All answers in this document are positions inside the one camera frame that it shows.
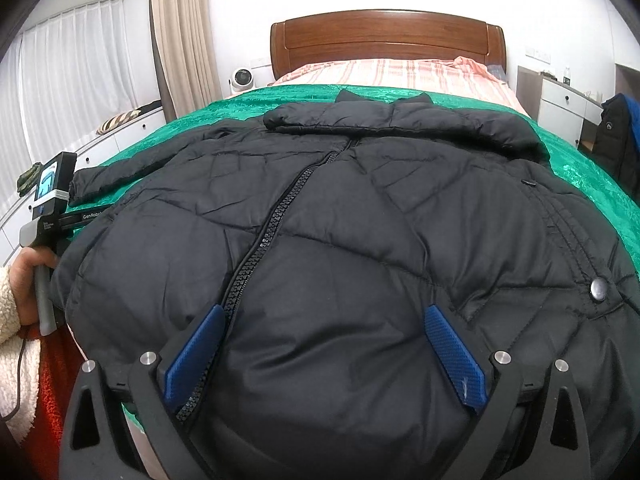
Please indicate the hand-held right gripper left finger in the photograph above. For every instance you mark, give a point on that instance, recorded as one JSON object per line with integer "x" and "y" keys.
{"x": 195, "y": 355}

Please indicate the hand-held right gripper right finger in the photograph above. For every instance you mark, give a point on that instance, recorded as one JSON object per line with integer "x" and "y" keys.
{"x": 455, "y": 360}

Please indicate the black puffer jacket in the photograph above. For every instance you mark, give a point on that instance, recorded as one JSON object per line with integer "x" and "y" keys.
{"x": 350, "y": 235}

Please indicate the person's left forearm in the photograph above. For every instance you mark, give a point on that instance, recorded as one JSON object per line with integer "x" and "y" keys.
{"x": 10, "y": 360}

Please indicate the person's left hand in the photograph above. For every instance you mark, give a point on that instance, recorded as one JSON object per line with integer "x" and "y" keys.
{"x": 25, "y": 285}

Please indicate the camouflage cloth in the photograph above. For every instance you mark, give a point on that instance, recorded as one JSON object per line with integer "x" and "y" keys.
{"x": 28, "y": 178}

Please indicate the white window bench cabinet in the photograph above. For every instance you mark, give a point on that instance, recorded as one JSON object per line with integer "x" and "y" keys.
{"x": 125, "y": 135}

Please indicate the striped pillow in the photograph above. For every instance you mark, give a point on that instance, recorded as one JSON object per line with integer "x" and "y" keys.
{"x": 119, "y": 121}

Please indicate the sheer white curtain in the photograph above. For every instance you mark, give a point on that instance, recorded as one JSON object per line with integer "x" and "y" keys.
{"x": 90, "y": 60}

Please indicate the red fleece cloth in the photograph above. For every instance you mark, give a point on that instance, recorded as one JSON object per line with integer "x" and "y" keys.
{"x": 50, "y": 385}

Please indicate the green bed blanket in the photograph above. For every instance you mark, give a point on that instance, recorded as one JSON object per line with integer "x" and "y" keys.
{"x": 210, "y": 110}

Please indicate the beige curtain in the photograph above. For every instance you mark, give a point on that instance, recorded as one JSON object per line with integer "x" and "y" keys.
{"x": 180, "y": 35}

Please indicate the white round fan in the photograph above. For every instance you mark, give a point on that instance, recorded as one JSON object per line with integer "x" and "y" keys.
{"x": 241, "y": 79}

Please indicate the white nightstand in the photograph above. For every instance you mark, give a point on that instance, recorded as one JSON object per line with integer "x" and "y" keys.
{"x": 565, "y": 105}

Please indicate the black and blue backpack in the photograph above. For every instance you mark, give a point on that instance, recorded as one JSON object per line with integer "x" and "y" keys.
{"x": 620, "y": 135}

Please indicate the wooden bed headboard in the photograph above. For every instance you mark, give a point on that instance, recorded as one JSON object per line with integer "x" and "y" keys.
{"x": 390, "y": 35}

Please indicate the white wall socket plate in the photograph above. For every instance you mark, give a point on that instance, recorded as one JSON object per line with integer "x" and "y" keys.
{"x": 537, "y": 53}

